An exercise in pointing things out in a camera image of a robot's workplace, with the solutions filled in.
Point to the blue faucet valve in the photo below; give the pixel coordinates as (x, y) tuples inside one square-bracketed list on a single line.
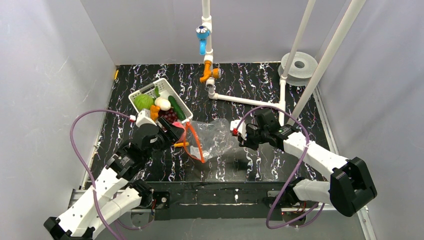
[(202, 33)]

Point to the orange faucet valve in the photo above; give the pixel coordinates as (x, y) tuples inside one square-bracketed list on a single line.
[(210, 72)]

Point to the fake green cucumber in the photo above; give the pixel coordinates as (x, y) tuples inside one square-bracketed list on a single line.
[(176, 108)]

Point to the white perforated plastic basket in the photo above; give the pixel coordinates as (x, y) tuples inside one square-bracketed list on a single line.
[(161, 94)]

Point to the yellow handled screwdriver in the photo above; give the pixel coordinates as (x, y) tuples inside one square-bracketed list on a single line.
[(181, 144)]

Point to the clear zip top bag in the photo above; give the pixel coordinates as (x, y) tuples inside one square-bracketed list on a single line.
[(207, 140)]

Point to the fake orange ginger root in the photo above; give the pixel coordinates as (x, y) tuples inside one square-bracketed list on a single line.
[(154, 112)]

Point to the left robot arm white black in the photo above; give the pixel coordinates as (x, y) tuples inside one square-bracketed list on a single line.
[(115, 191)]

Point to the fake purple grapes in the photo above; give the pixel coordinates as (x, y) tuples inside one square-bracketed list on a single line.
[(169, 115)]

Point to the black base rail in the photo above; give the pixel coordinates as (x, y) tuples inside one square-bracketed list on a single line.
[(213, 200)]

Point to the white filament spool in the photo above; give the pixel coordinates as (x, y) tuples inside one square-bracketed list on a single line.
[(302, 69)]

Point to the fake green cabbage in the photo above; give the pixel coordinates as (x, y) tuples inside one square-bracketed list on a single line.
[(143, 101)]

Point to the fake red apple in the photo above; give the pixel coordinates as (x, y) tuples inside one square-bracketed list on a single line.
[(178, 124)]

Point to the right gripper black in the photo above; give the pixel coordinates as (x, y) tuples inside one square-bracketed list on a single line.
[(248, 137)]

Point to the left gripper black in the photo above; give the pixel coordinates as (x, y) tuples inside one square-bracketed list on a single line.
[(171, 133)]

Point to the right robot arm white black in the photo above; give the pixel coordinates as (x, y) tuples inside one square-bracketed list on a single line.
[(348, 184)]

